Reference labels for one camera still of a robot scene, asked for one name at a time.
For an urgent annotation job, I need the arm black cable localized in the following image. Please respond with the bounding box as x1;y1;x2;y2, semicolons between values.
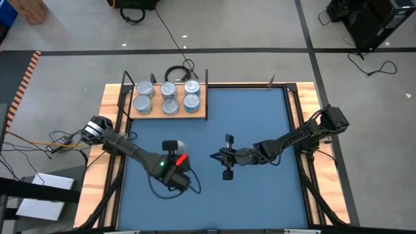
259;108;337;165
48;129;100;170

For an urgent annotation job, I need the looped black floor cable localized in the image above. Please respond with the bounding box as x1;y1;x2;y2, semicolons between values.
119;6;146;25

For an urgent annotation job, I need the long black floor cable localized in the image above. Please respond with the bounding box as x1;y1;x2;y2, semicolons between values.
154;8;198;79

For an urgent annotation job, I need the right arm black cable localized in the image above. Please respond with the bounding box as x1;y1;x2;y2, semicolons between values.
259;108;337;165

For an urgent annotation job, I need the black metal table frame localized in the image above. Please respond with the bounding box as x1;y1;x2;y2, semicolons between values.
99;83;326;234

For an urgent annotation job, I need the thin black floor cable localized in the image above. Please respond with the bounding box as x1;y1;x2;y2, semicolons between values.
317;9;332;27
346;51;398;77

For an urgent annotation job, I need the dark blue label tuna can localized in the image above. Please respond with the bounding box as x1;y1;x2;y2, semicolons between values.
159;81;179;100
161;98;180;116

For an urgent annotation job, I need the black cable conduit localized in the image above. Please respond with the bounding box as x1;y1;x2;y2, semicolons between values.
76;152;127;230
297;152;350;227

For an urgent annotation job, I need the yellow cable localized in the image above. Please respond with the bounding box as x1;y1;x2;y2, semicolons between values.
5;131;86;148

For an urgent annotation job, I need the black power adapter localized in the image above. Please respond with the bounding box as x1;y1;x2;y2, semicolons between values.
45;135;72;153

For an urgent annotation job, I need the person's hand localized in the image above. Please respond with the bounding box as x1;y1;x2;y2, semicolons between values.
6;0;50;25

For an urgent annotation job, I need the green label tuna can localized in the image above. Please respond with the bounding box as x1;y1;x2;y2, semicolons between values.
136;80;155;98
133;94;153;115

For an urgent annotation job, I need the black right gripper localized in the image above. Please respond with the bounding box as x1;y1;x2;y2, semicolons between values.
210;133;261;181

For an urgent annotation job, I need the white flat box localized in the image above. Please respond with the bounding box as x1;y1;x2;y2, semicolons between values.
15;172;75;222

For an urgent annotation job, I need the black floor equipment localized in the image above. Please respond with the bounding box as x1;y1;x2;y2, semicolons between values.
105;0;162;10

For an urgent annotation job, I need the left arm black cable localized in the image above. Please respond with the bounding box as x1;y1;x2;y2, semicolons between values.
48;129;100;170

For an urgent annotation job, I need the dark floor mat striped edge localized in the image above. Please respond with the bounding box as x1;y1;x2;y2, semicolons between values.
0;50;42;137

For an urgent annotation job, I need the wooden shelf black metal frame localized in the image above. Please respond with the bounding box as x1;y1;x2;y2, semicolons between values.
116;68;209;122

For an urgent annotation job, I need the black computer case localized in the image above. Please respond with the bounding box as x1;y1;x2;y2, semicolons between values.
326;0;416;53

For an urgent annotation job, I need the black metal beam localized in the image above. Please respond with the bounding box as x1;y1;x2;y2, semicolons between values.
0;177;81;204

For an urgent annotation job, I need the coiled black floor cable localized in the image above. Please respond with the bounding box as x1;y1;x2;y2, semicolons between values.
164;58;199;84

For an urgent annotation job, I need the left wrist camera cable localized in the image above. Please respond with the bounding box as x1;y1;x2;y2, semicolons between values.
148;167;202;200

